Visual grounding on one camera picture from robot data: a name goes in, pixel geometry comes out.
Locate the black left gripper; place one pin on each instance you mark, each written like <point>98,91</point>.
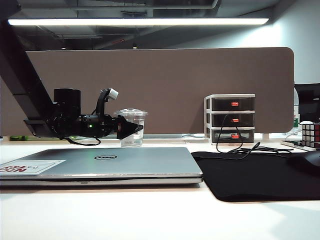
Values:
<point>108,126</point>

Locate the clear plastic cup with lid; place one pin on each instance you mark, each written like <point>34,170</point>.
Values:
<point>132,112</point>

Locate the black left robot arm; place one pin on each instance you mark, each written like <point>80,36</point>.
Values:
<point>15,75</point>

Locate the silver Dell laptop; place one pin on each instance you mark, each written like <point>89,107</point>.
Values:
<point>112,170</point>

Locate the brown desk divider panel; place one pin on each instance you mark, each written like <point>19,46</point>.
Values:
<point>175,87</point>

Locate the white red sticker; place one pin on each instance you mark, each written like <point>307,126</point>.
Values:
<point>42,165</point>

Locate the long ceiling light strip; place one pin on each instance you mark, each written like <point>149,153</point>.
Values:
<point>150,22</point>

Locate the green object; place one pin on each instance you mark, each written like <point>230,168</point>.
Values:
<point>18,137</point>

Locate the black mouse pad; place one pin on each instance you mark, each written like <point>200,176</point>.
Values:
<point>250,180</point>

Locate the white bottle with green label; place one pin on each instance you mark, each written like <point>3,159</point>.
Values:
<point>296,110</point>

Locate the black computer mouse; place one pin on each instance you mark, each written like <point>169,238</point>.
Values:
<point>307,162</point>

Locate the Rubik's cube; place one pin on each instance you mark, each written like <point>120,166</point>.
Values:
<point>311,135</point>

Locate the black monitor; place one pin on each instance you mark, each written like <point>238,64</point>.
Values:
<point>310,105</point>

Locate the white wrist camera black mount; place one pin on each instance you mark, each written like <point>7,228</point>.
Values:
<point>113,93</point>

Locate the white drawer organizer frame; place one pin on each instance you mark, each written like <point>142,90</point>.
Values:
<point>208,119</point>

